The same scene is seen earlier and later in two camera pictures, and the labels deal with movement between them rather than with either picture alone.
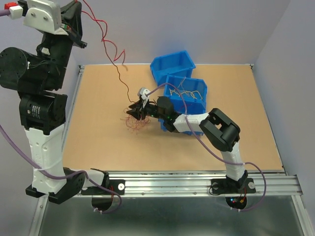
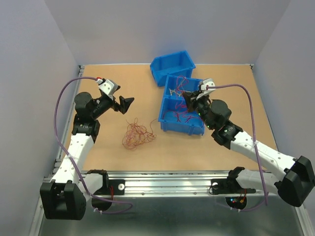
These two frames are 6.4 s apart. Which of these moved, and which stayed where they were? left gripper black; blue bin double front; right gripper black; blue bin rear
Moved: left gripper black; right gripper black
Stayed: blue bin rear; blue bin double front
